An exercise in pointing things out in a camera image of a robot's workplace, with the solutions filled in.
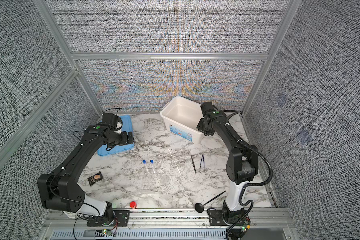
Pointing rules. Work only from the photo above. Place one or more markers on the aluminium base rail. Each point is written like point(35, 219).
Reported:
point(175, 218)

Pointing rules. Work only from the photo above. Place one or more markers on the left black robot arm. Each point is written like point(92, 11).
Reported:
point(59, 190)

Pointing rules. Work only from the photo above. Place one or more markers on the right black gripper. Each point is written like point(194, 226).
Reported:
point(199, 126)

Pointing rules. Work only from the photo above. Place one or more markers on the white plastic storage bin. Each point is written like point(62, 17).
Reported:
point(181, 117)

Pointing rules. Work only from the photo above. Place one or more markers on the red bottle cap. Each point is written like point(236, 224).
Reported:
point(133, 205)

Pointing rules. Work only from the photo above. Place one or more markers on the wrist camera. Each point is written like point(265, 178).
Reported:
point(114, 122)
point(207, 107)

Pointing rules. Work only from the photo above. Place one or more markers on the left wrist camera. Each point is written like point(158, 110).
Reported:
point(114, 122)

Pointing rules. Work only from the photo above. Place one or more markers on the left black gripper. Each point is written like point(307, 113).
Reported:
point(125, 139)

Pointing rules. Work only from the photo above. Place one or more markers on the black long handled ladle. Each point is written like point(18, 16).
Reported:
point(199, 207)

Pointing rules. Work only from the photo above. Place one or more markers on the blue plastic bin lid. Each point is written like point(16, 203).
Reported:
point(127, 127)

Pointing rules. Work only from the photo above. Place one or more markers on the blue capped test tube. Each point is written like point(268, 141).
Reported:
point(146, 166)
point(153, 166)

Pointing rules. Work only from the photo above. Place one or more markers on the dark snack packet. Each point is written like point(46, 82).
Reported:
point(95, 178)

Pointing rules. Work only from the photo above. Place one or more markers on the metal tweezers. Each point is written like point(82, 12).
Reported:
point(193, 163)

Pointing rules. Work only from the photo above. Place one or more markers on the glass stirring rod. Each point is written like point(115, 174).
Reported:
point(173, 159)

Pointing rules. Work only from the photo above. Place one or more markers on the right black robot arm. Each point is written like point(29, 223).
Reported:
point(242, 163)

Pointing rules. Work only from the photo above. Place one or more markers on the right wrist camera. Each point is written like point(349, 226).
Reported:
point(207, 107)

